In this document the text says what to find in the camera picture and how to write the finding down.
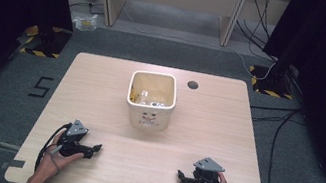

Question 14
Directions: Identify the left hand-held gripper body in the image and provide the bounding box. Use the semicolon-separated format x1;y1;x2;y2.
55;117;94;161

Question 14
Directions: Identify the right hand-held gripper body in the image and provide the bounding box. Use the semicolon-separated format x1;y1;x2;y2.
189;154;237;183

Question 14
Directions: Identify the cream square waste bin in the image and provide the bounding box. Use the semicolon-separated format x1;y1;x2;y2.
120;67;182;135

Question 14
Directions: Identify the clear plastic cup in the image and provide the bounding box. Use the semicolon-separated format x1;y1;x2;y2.
137;88;151;104

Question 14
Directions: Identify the person's left hand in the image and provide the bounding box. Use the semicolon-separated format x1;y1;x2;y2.
28;126;88;183

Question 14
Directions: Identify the grey tape strip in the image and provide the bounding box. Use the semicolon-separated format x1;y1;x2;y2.
0;157;27;174

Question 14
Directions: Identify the yellow wrapper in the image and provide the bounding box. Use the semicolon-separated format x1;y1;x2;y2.
128;84;143;104

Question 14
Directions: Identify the dark round table grommet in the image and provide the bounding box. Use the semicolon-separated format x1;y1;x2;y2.
186;80;200;92

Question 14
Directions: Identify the hazard-striped stand base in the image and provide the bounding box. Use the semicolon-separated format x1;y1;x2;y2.
18;21;74;62
244;63;299;101

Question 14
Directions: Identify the clear plastic bag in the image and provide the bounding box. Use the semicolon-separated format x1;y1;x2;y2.
71;10;100;34

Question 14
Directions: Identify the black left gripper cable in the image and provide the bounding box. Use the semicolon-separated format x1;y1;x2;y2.
33;118;74;178

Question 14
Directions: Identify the long black floor cable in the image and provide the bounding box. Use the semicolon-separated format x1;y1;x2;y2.
235;99;309;183

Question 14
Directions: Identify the bundle of black wall cables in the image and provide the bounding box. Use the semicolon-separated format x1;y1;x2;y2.
230;0;288;63

